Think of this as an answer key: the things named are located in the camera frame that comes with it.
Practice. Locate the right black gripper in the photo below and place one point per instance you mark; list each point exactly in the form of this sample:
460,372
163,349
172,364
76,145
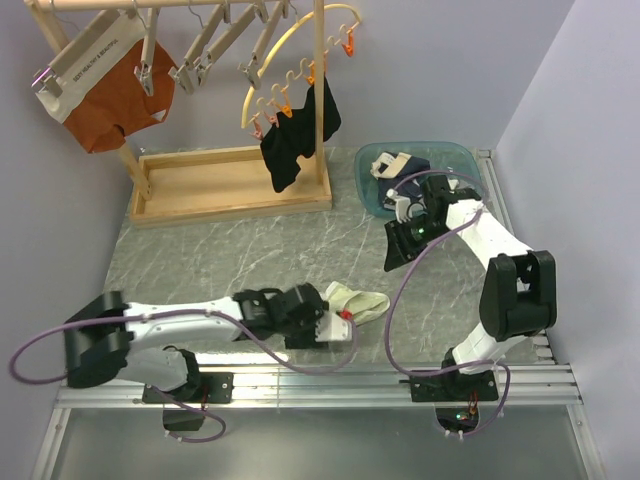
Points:
399,249

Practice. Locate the teal plastic basin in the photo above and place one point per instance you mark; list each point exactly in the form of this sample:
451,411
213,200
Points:
441,155

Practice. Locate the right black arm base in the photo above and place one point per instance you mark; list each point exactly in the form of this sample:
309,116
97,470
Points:
458,396

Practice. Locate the orange white underwear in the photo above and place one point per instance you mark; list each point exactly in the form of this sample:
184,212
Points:
102,101

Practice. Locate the aluminium mounting rail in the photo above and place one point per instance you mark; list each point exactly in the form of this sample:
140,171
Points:
359,423

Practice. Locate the yellow curved clip hanger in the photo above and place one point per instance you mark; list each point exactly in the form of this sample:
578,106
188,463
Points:
319,38

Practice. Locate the navy blue underwear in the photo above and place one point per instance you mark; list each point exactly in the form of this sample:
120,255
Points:
389,169

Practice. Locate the pale yellow underwear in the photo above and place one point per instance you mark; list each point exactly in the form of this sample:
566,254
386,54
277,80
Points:
362,306

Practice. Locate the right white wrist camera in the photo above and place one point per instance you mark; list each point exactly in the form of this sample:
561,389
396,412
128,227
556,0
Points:
406,207

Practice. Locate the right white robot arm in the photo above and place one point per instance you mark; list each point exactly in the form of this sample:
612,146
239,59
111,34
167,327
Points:
519,294

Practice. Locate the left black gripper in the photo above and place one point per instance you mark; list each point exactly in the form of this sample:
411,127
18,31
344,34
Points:
308,339

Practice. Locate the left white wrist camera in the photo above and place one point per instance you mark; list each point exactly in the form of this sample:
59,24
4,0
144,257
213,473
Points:
331,327

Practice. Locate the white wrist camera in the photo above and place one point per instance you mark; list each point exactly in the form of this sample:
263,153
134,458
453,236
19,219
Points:
331,327
406,207

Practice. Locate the beige hanger with orange underwear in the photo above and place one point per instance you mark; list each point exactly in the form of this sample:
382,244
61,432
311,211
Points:
45,79

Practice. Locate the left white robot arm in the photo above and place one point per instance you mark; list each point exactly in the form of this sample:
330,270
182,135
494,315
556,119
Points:
110,338

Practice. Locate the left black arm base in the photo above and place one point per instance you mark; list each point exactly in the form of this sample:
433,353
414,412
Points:
184,408

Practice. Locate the black underwear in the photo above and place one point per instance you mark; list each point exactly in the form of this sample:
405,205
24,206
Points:
287,140

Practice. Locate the wooden drying rack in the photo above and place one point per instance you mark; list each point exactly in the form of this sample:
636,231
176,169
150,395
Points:
200,185

